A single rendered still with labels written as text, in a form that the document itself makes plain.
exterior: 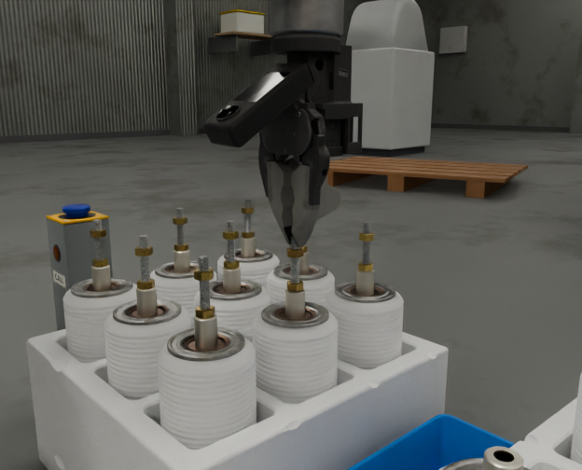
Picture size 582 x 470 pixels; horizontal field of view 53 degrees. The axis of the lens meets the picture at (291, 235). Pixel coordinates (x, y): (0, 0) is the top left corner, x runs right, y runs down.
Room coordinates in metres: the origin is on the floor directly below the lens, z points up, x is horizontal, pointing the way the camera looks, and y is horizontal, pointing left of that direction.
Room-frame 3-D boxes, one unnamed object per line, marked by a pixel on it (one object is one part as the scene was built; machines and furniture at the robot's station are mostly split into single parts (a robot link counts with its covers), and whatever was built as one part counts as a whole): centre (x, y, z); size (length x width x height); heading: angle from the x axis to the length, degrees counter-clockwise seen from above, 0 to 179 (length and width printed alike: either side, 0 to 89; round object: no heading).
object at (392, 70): (5.60, -0.90, 0.69); 0.77 x 0.65 x 1.38; 133
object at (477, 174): (3.48, -0.76, 0.05); 1.17 x 0.80 x 0.11; 58
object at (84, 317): (0.70, 0.24, 0.16); 0.10 x 0.10 x 0.18
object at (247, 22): (8.88, 0.71, 1.58); 0.53 x 0.45 x 0.29; 135
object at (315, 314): (0.61, 0.00, 0.25); 0.08 x 0.08 x 0.01
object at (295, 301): (0.61, 0.00, 0.26); 0.02 x 0.02 x 0.03
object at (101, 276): (0.70, 0.24, 0.26); 0.02 x 0.02 x 0.03
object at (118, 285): (0.70, 0.24, 0.25); 0.08 x 0.08 x 0.01
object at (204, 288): (0.53, 0.08, 0.30); 0.01 x 0.01 x 0.08
